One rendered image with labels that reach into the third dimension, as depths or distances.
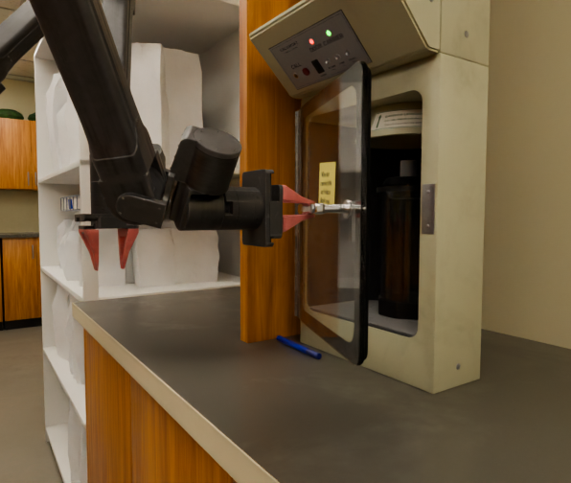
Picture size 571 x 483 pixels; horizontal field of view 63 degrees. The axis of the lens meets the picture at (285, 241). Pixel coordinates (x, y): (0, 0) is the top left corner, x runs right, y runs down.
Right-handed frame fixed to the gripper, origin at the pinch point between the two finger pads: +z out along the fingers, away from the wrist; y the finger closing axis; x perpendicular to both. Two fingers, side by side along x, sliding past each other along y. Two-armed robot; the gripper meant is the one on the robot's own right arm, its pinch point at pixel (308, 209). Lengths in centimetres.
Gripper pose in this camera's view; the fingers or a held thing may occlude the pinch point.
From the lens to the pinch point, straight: 68.6
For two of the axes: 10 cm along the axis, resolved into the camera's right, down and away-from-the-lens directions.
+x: -5.5, -0.5, 8.3
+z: 8.3, -0.3, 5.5
